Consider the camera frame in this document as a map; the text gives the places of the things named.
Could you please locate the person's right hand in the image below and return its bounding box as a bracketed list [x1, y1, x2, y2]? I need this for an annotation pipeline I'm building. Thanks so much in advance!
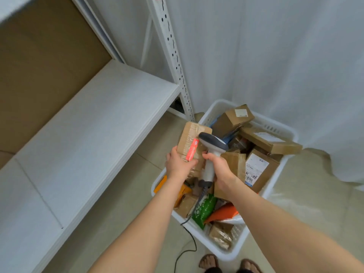
[202, 152, 238, 198]

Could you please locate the person's left hand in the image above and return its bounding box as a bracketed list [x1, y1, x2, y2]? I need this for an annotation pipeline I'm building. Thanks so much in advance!
[166, 146, 200, 182]

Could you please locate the grey white barcode scanner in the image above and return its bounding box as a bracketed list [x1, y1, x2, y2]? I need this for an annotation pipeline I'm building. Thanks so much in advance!
[198, 132, 230, 189]

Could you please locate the taped cardboard parcel red label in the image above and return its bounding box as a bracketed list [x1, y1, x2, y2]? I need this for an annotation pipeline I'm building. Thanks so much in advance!
[176, 121, 213, 178]

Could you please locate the person's right forearm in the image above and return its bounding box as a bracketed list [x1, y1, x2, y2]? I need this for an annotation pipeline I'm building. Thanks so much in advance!
[226, 187, 364, 273]

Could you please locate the person's left forearm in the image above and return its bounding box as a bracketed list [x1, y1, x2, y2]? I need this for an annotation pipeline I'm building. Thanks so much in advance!
[88, 177, 189, 273]

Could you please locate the orange yellow box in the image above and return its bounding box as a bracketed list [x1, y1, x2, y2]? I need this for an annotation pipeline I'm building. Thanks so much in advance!
[153, 175, 193, 208]

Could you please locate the plain brown cardboard box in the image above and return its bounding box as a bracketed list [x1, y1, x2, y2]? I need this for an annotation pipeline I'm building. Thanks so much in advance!
[213, 152, 247, 201]

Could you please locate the small taped brown parcel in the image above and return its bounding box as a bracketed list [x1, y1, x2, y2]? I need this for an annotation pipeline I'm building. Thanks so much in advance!
[176, 194, 198, 219]

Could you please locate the small cardboard box white label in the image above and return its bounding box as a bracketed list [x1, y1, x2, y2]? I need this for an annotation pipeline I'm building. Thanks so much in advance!
[212, 104, 255, 139]

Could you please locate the green printed bag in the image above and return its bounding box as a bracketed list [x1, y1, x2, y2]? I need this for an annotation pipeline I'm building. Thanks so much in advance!
[192, 193, 218, 230]

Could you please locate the cardboard box large white label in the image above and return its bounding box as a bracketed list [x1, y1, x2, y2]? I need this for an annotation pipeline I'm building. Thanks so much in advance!
[245, 148, 281, 194]

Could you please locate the orange plastic packet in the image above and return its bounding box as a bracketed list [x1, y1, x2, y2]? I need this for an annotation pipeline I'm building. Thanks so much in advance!
[203, 203, 239, 224]

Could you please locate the long flat cardboard box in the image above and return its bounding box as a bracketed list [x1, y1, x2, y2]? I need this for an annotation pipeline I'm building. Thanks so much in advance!
[238, 126, 303, 155]

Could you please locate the crumpled taped brown parcel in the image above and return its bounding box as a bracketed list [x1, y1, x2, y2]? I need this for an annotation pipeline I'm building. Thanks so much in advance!
[209, 223, 234, 251]

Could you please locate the white plastic basket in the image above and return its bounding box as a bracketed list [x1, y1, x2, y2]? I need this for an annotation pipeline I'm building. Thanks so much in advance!
[151, 99, 299, 262]

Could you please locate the person's left foot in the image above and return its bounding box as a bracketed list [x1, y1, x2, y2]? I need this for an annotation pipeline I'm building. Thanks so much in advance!
[198, 254, 220, 273]

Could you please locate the person's foot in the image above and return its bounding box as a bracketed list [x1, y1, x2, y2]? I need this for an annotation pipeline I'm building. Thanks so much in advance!
[237, 259, 262, 273]
[198, 254, 220, 273]

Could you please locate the brown sandal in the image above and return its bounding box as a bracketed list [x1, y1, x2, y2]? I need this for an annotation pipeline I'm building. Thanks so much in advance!
[198, 254, 220, 273]
[237, 259, 263, 273]

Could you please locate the white metal shelving rack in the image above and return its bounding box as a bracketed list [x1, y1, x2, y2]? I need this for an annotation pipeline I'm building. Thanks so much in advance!
[0, 0, 197, 273]

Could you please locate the person's right foot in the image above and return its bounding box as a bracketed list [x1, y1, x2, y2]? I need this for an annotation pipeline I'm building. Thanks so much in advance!
[237, 259, 262, 273]

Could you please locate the white curtain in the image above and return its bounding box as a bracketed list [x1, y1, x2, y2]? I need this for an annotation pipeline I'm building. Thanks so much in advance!
[85, 0, 364, 191]

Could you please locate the black scanner cable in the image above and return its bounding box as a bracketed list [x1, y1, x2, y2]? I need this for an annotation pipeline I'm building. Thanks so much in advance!
[174, 185, 210, 273]

